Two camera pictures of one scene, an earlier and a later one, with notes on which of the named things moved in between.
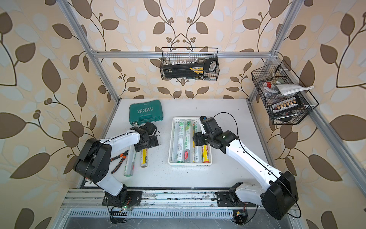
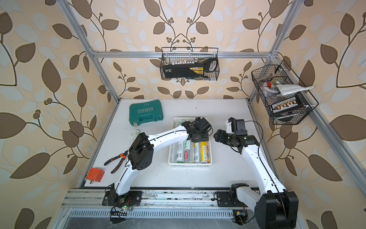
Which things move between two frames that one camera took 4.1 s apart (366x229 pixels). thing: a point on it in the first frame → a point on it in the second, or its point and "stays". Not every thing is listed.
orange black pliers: (123, 155) stays
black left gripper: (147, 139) → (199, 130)
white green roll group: (198, 149) stays
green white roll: (188, 150) stays
